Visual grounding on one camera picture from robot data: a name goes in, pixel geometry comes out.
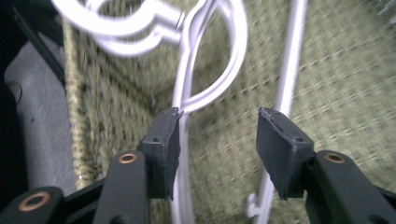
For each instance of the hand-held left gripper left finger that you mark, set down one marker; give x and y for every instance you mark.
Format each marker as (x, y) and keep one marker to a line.
(163, 149)

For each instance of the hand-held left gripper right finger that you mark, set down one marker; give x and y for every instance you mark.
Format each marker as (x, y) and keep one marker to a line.
(281, 149)

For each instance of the grey plastic clothes hanger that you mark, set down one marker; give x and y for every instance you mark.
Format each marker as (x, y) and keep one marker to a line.
(137, 46)
(182, 77)

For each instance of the green woven basket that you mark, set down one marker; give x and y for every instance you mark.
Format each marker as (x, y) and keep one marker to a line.
(342, 93)

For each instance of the black stand leg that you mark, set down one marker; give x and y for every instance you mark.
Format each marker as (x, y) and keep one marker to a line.
(40, 46)

